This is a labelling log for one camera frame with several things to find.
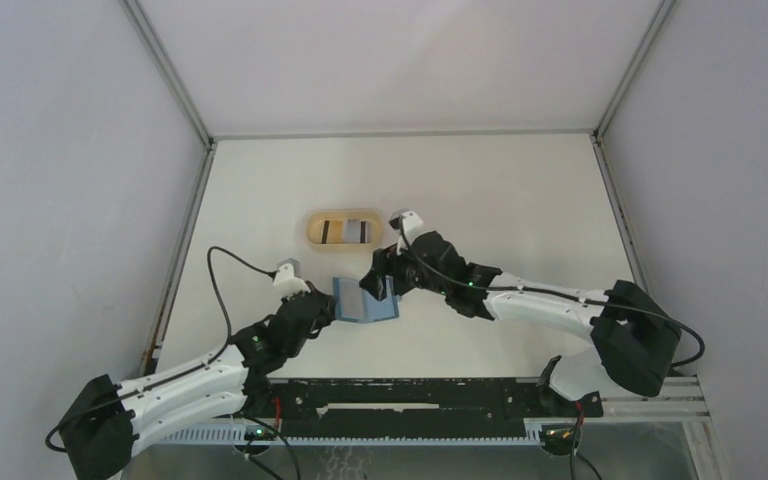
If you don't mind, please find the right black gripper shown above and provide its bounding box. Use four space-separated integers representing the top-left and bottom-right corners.
360 242 450 301

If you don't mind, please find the grey card black stripe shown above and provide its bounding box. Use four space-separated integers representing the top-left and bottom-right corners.
333 277 366 323

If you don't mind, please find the blue leather card holder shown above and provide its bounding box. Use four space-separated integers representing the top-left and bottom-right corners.
354 278 400 324

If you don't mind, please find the white card black stripe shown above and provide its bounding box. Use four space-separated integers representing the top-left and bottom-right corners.
342 219 372 244

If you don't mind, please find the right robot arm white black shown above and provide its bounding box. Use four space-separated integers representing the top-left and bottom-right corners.
359 231 681 416

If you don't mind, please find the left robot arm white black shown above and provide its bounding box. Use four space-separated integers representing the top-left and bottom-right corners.
53 291 337 479

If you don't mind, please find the card in beige tray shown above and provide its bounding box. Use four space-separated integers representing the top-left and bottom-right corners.
320 220 345 245

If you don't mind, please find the beige oval tray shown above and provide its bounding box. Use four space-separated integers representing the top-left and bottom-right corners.
305 209 383 253

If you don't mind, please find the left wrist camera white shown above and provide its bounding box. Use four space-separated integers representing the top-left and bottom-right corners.
273 259 311 299

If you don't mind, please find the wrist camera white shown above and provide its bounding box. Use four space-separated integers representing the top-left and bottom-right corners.
388 209 425 255
273 259 311 299

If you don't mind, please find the right black camera cable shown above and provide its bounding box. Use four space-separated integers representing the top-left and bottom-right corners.
390 218 707 370

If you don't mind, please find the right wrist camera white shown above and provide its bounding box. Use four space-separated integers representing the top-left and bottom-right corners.
388 209 425 255

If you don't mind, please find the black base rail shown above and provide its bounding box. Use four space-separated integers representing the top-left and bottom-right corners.
236 377 604 441

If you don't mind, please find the aluminium table frame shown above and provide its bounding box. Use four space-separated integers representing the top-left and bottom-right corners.
95 0 733 480

